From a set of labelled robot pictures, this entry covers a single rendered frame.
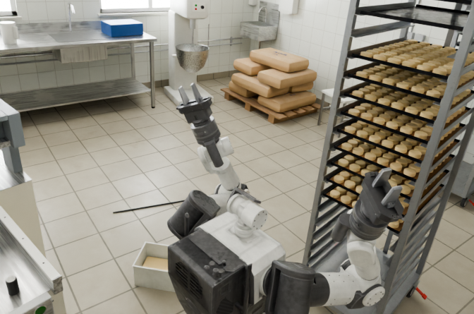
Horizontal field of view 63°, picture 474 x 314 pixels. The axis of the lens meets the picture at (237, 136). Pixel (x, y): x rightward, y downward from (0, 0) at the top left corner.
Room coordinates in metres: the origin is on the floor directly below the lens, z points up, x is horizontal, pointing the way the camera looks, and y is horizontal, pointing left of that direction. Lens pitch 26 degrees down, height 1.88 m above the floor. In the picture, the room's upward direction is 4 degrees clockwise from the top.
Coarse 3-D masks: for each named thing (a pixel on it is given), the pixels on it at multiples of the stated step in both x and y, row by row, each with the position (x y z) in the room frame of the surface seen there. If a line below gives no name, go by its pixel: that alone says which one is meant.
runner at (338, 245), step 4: (344, 240) 2.01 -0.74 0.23; (336, 244) 1.93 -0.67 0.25; (340, 244) 1.96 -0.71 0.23; (344, 244) 1.97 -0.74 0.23; (332, 248) 1.90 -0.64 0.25; (336, 248) 1.92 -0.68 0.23; (340, 248) 1.92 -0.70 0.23; (328, 252) 1.86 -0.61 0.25; (332, 252) 1.89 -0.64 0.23; (336, 252) 1.89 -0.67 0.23; (324, 256) 1.83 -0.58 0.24; (328, 256) 1.85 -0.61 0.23; (320, 260) 1.80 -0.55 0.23; (324, 260) 1.81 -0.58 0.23; (316, 264) 1.77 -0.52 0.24; (320, 264) 1.78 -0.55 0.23; (312, 268) 1.74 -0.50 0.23; (316, 268) 1.74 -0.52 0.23
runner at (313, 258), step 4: (332, 240) 1.88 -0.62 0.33; (324, 244) 1.82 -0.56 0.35; (328, 244) 1.84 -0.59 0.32; (332, 244) 1.85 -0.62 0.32; (320, 248) 1.78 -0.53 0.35; (324, 248) 1.81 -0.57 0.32; (328, 248) 1.81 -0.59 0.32; (316, 252) 1.74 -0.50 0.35; (320, 252) 1.78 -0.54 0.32; (324, 252) 1.78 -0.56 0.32; (312, 256) 1.72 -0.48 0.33; (316, 256) 1.74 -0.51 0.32; (320, 256) 1.74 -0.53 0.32; (308, 260) 1.69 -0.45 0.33; (312, 260) 1.70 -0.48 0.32; (316, 260) 1.70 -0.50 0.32
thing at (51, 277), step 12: (0, 216) 1.18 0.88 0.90; (12, 228) 1.12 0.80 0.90; (12, 240) 1.11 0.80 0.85; (24, 240) 1.06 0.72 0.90; (24, 252) 1.04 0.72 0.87; (36, 252) 1.01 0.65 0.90; (36, 264) 0.97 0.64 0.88; (48, 264) 0.96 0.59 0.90; (48, 276) 0.91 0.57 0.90; (60, 276) 0.91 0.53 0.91; (60, 288) 0.91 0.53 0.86
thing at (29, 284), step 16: (0, 240) 1.12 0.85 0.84; (0, 256) 1.04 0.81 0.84; (16, 256) 1.04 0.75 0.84; (0, 272) 0.97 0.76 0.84; (16, 272) 0.97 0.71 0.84; (32, 272) 0.98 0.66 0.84; (0, 288) 0.90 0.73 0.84; (16, 288) 0.89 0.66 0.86; (32, 288) 0.91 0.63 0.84; (48, 288) 0.92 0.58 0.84; (0, 304) 0.84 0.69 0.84; (16, 304) 0.84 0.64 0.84; (64, 304) 0.94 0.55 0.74
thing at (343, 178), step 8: (336, 176) 1.70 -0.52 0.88; (344, 176) 1.71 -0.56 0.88; (352, 176) 1.71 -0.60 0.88; (440, 176) 1.81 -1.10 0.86; (344, 184) 1.65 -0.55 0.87; (352, 184) 1.63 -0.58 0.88; (360, 184) 1.67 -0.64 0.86; (432, 184) 1.73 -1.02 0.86; (360, 192) 1.59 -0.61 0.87; (424, 192) 1.64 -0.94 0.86; (400, 200) 1.52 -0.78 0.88
